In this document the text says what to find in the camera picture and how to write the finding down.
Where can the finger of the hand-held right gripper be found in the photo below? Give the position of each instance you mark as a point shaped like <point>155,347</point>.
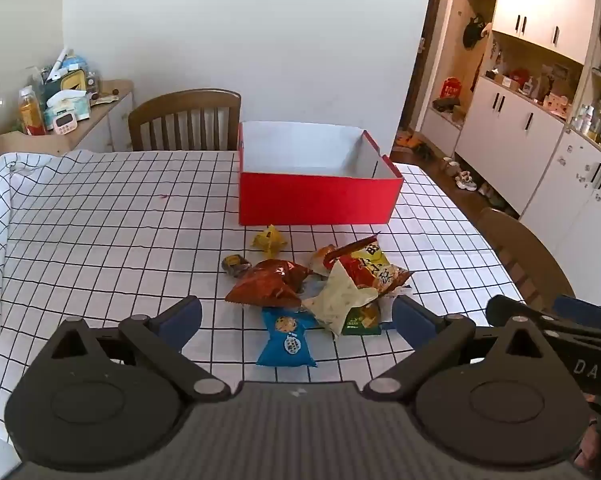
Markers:
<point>580,310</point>
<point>500,306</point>

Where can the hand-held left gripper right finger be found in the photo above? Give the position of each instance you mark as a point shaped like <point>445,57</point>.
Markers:
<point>410,321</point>

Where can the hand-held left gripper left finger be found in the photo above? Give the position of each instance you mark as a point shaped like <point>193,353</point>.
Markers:
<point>180,321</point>

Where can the green snack packet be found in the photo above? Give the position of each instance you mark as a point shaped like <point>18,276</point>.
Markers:
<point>363,321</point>

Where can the red yellow snack bag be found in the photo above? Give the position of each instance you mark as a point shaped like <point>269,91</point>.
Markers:
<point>368,265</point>

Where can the cream snack bag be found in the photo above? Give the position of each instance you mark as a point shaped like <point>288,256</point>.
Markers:
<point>338,300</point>

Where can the round gold brown candy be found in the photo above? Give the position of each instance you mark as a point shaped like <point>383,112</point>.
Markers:
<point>234,264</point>

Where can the brown chip bag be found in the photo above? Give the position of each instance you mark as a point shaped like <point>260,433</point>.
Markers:
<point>265,285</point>

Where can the clear orange snack packet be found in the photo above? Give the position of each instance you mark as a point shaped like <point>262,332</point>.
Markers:
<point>322,260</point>

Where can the blue cookie packet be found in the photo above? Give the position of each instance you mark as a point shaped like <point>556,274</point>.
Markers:
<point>286,342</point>

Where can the small yellow snack packet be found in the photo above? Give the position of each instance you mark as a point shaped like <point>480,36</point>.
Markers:
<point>269,241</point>

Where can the red cardboard box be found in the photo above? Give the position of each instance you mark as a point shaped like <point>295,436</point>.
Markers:
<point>310,200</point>

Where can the brown wooden round-back chair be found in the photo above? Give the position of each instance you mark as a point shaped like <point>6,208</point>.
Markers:
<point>520,245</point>

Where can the white shoes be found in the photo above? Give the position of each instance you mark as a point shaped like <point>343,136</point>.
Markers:
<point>465,180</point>

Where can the beige shoes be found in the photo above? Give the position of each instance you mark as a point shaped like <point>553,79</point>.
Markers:
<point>450,166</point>

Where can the dark shoes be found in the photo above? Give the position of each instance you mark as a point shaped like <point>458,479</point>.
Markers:
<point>424,150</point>

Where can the orange slippers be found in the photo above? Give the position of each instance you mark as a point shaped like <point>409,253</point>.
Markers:
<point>408,142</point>

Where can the wooden white side cabinet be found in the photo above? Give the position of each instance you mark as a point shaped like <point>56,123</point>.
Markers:
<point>100,125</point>

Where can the brown wooden slatted chair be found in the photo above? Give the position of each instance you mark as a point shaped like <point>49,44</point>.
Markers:
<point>180,102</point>

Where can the red gift bag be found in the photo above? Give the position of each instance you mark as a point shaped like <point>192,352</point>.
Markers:
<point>450,88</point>

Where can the white timer clock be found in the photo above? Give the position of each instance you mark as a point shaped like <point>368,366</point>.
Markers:
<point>65,123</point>

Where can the white green tissue pack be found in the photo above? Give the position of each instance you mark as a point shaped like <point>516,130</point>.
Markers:
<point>68,105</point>

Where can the dark small jar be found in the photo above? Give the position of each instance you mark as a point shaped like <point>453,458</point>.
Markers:
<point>93,82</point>

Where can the orange drink bottle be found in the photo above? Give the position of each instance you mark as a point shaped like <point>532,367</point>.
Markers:
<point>30,110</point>

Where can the yellow teal storage box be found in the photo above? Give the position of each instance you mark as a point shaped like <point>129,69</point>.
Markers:
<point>73,81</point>

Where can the brown wooden door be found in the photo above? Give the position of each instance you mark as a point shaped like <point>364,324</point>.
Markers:
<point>420,50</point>

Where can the black hanging hat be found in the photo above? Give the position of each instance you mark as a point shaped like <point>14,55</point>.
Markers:
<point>473,31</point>

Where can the white tube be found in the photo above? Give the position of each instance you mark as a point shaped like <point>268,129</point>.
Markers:
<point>58,65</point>

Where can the white wall cabinet unit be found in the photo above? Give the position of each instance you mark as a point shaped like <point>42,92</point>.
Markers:
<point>510,125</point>

